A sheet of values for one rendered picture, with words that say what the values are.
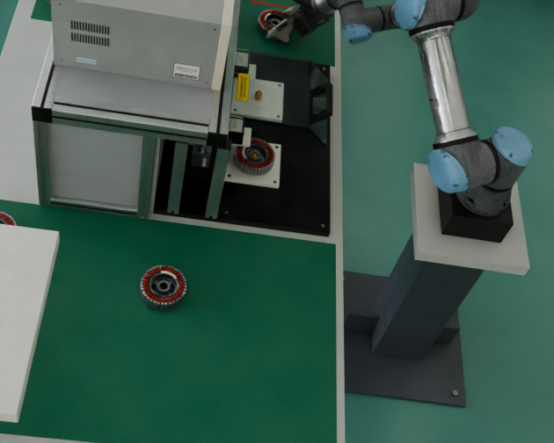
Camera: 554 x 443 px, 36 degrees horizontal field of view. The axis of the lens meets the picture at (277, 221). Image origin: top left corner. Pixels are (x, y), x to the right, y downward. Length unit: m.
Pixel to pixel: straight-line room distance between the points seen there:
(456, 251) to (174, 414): 0.91
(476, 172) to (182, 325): 0.82
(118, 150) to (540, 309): 1.88
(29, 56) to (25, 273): 1.12
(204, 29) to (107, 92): 0.27
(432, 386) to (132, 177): 1.38
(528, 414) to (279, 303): 1.26
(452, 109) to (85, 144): 0.90
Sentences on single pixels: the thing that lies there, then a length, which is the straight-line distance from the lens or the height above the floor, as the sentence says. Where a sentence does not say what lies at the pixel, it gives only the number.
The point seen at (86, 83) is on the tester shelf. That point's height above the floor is 1.11.
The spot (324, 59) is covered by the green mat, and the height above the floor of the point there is 0.75.
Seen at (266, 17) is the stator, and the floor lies 0.78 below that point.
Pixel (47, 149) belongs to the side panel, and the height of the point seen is 0.97.
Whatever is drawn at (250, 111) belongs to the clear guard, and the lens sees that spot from 2.08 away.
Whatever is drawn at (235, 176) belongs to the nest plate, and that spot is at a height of 0.78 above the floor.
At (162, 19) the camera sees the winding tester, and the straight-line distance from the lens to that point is 1.92.
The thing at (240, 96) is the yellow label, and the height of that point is 1.07.
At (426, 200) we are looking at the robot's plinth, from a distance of 2.46.
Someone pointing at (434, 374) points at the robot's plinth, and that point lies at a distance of 3.04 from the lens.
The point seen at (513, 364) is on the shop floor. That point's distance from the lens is 3.20.
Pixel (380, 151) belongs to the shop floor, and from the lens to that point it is 3.56.
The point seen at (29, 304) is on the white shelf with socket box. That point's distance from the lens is 1.58.
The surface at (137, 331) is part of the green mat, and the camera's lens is 2.06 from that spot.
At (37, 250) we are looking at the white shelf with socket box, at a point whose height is 1.21.
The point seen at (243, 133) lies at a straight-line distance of 2.23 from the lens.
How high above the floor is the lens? 2.57
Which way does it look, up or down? 53 degrees down
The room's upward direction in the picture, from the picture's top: 17 degrees clockwise
